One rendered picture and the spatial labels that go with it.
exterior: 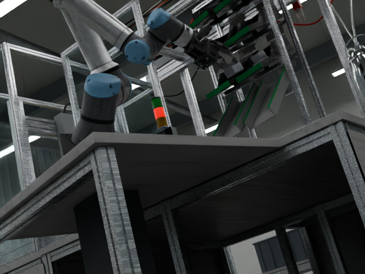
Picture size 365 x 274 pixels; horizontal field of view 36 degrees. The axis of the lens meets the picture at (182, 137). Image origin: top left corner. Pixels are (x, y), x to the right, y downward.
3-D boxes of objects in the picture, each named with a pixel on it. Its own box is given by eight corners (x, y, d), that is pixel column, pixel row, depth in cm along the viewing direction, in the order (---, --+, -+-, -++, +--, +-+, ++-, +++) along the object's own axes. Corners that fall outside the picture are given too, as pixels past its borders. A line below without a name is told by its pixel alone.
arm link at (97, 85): (74, 114, 182) (80, 74, 178) (88, 106, 195) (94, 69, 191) (109, 123, 181) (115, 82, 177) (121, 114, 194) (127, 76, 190)
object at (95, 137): (95, 142, 133) (93, 131, 134) (-33, 244, 195) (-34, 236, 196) (281, 147, 179) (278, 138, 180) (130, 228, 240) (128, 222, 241)
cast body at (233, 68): (236, 73, 200) (225, 56, 200) (227, 79, 203) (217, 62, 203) (246, 67, 206) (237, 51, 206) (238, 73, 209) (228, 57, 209)
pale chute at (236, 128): (243, 131, 206) (234, 123, 205) (219, 145, 215) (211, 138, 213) (261, 89, 225) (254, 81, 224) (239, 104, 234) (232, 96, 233)
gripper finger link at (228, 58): (236, 72, 200) (214, 62, 197) (237, 60, 203) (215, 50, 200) (241, 67, 198) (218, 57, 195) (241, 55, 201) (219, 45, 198)
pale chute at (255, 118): (276, 115, 198) (268, 106, 197) (250, 130, 206) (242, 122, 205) (293, 73, 217) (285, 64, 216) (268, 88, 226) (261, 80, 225)
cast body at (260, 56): (264, 66, 215) (255, 50, 215) (256, 71, 218) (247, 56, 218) (274, 60, 221) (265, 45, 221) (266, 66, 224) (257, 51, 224)
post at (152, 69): (183, 187, 251) (135, 2, 283) (178, 190, 253) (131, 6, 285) (187, 187, 253) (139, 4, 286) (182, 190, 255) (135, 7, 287)
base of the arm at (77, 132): (85, 151, 180) (89, 122, 177) (63, 135, 190) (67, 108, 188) (124, 149, 189) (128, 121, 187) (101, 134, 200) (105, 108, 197)
